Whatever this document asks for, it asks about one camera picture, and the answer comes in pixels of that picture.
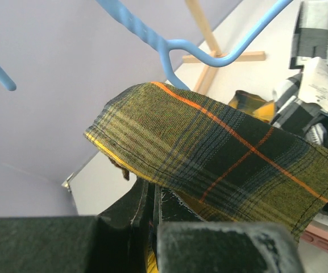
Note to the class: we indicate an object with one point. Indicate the black white checkered shirt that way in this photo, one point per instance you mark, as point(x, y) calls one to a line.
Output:
point(302, 104)

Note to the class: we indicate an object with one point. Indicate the blue wire hanger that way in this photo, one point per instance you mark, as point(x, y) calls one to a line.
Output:
point(60, 58)

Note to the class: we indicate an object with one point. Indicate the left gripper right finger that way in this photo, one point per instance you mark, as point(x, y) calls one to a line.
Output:
point(185, 242)

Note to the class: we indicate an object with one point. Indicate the yellow plaid shirt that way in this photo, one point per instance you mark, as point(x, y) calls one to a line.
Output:
point(225, 165)

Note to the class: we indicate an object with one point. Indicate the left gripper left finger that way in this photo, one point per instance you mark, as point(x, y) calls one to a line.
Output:
point(114, 241)

